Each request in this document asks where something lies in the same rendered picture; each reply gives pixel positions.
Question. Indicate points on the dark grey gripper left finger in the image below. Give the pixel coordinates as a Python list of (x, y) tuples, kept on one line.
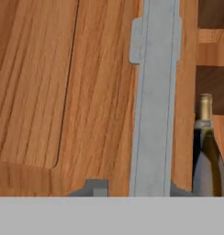
[(97, 186)]

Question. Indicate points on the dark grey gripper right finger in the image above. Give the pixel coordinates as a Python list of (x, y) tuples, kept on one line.
[(178, 192)]

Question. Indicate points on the dark wine bottle gold cap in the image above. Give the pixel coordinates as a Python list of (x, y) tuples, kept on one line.
[(208, 153)]

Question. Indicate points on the wooden cabinet door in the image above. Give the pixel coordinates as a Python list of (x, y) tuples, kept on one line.
[(86, 91)]

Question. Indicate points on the wooden cabinet shelf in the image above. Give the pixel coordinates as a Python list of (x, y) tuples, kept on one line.
[(212, 47)]

